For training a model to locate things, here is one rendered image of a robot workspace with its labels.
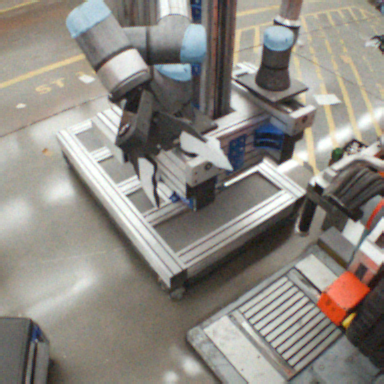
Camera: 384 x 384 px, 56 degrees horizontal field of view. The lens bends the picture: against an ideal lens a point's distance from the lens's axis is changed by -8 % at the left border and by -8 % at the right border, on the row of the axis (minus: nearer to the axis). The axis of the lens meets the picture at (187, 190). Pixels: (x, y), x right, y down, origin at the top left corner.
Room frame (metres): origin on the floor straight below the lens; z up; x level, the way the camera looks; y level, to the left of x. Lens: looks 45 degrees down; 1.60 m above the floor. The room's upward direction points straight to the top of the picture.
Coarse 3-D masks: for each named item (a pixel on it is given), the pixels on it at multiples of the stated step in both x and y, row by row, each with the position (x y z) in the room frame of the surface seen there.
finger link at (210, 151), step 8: (184, 136) 0.47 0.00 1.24; (192, 136) 0.47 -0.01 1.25; (208, 136) 0.51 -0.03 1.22; (184, 144) 0.47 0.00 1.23; (192, 144) 0.47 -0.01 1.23; (200, 144) 0.46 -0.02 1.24; (208, 144) 0.46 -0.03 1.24; (216, 144) 0.49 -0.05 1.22; (192, 152) 0.46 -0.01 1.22; (200, 152) 0.46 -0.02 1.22; (208, 152) 0.45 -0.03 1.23; (216, 152) 0.45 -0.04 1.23; (208, 160) 0.45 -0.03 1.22; (216, 160) 0.45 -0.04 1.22; (224, 160) 0.45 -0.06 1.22; (224, 168) 0.44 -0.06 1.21
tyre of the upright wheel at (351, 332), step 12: (372, 300) 0.36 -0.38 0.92; (360, 312) 0.36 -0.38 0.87; (372, 312) 0.34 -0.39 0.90; (360, 324) 0.34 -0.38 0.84; (372, 324) 0.33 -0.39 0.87; (348, 336) 0.36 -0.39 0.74; (360, 336) 0.33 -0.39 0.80; (372, 336) 0.31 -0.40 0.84; (360, 348) 0.33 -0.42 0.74; (372, 348) 0.30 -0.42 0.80; (372, 360) 0.29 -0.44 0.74
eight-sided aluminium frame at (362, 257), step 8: (376, 232) 0.48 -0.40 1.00; (368, 240) 0.47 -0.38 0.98; (376, 240) 0.47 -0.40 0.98; (360, 248) 0.47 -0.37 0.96; (368, 248) 0.46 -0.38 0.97; (376, 248) 0.45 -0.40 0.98; (360, 256) 0.46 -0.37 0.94; (368, 256) 0.45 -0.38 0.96; (376, 256) 0.44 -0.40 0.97; (352, 264) 0.46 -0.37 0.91; (360, 264) 0.46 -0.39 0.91; (368, 264) 0.44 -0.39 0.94; (376, 264) 0.43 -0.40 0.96; (352, 272) 0.46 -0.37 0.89; (368, 272) 0.43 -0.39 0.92; (376, 272) 0.42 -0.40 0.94; (368, 280) 0.42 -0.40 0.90; (368, 296) 0.54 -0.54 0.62
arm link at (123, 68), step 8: (120, 56) 0.55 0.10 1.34; (128, 56) 0.55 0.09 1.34; (136, 56) 0.56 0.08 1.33; (112, 64) 0.54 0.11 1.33; (120, 64) 0.54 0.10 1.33; (128, 64) 0.54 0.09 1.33; (136, 64) 0.55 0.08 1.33; (144, 64) 0.56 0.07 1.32; (104, 72) 0.54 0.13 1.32; (112, 72) 0.53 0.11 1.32; (120, 72) 0.53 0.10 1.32; (128, 72) 0.53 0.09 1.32; (136, 72) 0.54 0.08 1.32; (144, 72) 0.56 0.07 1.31; (104, 80) 0.54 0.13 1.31; (112, 80) 0.53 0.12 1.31; (120, 80) 0.53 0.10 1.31; (128, 80) 0.53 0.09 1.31; (112, 88) 0.53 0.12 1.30
